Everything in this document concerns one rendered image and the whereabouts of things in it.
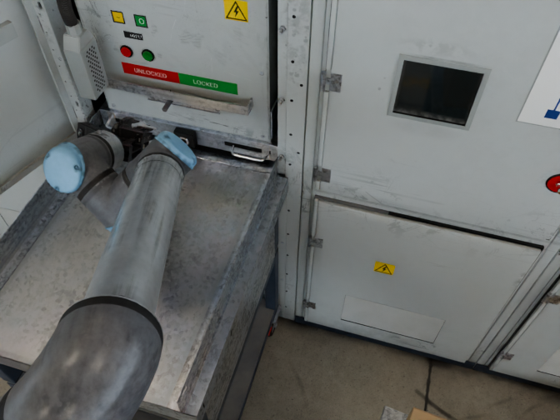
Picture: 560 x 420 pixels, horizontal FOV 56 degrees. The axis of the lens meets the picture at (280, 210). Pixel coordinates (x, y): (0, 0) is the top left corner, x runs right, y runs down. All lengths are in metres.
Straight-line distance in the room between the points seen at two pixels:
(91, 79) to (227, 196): 0.45
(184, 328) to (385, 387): 1.06
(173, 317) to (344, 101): 0.62
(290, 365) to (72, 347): 1.59
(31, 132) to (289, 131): 0.72
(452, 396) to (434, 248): 0.75
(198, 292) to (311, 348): 0.93
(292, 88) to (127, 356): 0.85
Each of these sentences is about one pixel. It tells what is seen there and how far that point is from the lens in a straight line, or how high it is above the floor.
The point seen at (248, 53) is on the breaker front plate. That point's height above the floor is 1.20.
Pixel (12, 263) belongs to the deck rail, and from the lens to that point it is 1.45.
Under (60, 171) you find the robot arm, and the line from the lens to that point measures 1.09.
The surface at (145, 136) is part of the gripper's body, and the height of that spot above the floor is 1.10.
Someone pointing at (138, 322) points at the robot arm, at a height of 1.44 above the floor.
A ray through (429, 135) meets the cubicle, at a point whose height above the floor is 1.11.
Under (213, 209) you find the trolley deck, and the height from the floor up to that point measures 0.85.
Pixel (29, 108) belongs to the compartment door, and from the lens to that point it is 1.60.
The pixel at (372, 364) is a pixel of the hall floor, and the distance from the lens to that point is 2.13.
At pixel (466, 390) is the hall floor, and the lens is 2.18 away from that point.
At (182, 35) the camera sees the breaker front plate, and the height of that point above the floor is 1.22.
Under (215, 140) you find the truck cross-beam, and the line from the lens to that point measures 1.52.
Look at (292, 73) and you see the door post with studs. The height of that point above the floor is 1.20.
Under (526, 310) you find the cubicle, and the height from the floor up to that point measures 0.47.
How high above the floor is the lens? 1.94
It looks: 51 degrees down
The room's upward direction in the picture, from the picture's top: straight up
